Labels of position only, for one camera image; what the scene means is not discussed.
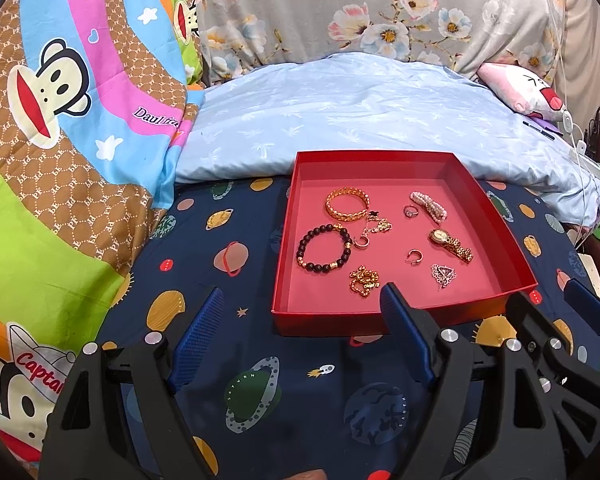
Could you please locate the gold chain necklace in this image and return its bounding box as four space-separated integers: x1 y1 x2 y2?
349 266 381 297

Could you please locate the gold necklace with black clover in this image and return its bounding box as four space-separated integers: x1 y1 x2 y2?
356 212 395 250

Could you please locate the gold link bracelet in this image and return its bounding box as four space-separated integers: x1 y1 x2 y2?
325 186 371 221

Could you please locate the pearl bracelet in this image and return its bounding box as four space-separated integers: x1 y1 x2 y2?
411 191 449 223

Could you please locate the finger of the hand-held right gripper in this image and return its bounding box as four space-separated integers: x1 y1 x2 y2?
564 279 600 336
507 291 600 461

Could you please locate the red cardboard box tray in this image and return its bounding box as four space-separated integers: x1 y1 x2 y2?
271 150 539 337

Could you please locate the beige curtain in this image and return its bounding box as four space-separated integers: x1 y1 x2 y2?
554 0 600 126

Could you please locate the purple notebook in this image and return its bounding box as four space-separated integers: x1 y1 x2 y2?
522 115 563 139

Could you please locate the cartoon monkey blanket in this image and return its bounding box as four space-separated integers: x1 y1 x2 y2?
0 0 205 461

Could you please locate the pink plush pillow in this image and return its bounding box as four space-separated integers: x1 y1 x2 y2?
477 62 568 121

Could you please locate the navy planet print bedsheet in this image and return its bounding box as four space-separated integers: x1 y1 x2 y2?
92 177 600 480

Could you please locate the white cable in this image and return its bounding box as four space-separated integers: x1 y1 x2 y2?
530 0 595 211

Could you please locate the dark bead bracelet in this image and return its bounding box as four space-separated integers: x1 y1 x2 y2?
296 224 353 272

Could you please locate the gold wristwatch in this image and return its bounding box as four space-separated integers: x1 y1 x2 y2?
428 228 474 264

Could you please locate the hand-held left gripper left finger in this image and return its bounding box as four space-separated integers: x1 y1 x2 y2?
39 286 225 480

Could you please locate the light blue pillow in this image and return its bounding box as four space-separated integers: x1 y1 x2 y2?
175 52 600 221

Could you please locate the grey floral sheet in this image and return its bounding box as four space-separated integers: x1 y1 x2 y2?
195 0 565 86

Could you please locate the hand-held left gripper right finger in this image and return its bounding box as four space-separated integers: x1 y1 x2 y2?
379 281 568 480

